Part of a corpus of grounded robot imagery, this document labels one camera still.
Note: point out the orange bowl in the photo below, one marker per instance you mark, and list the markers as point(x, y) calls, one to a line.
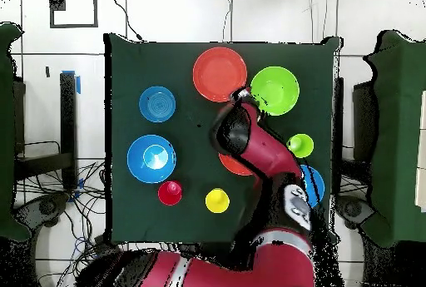
point(216, 70)
point(233, 166)

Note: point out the green bowl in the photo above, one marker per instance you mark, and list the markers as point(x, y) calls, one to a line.
point(276, 87)

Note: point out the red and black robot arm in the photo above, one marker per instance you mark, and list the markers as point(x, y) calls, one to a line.
point(266, 154)

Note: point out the yellow cup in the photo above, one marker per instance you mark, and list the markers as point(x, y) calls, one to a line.
point(217, 203)

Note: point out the red cup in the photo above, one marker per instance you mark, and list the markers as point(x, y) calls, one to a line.
point(169, 195)

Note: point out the small blue bowl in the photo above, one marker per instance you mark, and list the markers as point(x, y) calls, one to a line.
point(157, 104)

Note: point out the large blue bowl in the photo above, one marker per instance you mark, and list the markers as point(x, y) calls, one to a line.
point(139, 167)
point(319, 184)

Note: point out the dark green tablecloth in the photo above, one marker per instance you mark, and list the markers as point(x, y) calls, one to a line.
point(186, 67)

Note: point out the lime green cup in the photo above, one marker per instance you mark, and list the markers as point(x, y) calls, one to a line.
point(301, 147)

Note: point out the green cloth side table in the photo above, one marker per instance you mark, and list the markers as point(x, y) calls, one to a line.
point(6, 134)
point(399, 134)

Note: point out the black metal frame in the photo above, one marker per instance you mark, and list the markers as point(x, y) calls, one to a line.
point(68, 117)

